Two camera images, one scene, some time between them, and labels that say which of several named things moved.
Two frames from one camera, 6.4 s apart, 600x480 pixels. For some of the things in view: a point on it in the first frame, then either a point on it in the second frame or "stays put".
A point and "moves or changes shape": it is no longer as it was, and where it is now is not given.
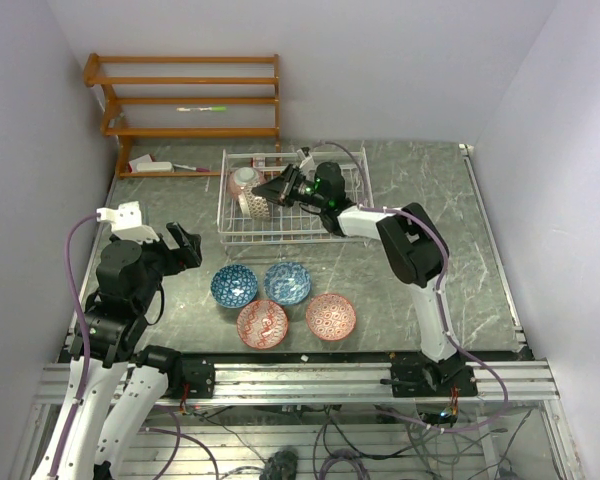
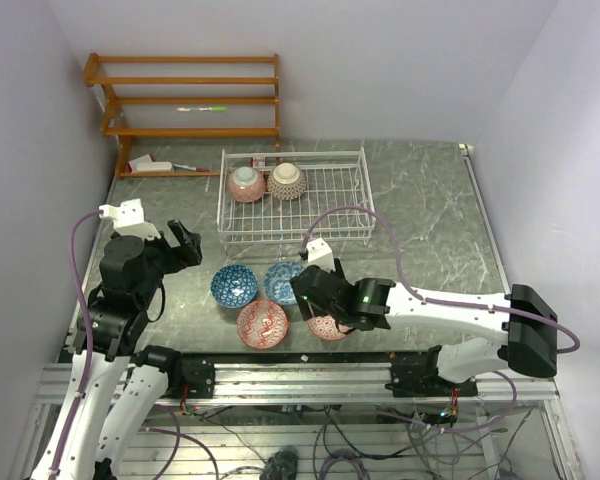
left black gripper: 177,258 stays put
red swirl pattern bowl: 262,324 stays put
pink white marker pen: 193,168 stays put
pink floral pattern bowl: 242,177 stays put
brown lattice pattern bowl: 257,207 moves or changes shape
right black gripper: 275,190 → 308,310
